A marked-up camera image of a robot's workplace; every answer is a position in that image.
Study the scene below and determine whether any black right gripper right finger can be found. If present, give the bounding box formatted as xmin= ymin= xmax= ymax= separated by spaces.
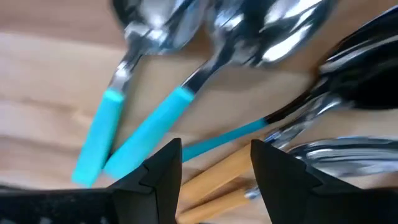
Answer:
xmin=250 ymin=139 xmax=398 ymax=224

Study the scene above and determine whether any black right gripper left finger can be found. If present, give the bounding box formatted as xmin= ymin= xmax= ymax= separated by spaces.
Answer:
xmin=0 ymin=138 xmax=183 ymax=224

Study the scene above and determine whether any teal-handled steel spoon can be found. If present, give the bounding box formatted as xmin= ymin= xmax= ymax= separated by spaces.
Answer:
xmin=70 ymin=0 xmax=206 ymax=189

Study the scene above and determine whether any dark round object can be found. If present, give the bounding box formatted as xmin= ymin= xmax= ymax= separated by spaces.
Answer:
xmin=103 ymin=0 xmax=338 ymax=180

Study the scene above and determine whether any orange-handled steel spoon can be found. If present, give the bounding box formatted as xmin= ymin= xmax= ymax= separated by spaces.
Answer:
xmin=177 ymin=93 xmax=348 ymax=208
xmin=176 ymin=136 xmax=398 ymax=224

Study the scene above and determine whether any blue-handled steel spoon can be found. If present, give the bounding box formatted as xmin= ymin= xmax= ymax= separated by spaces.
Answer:
xmin=182 ymin=5 xmax=398 ymax=163

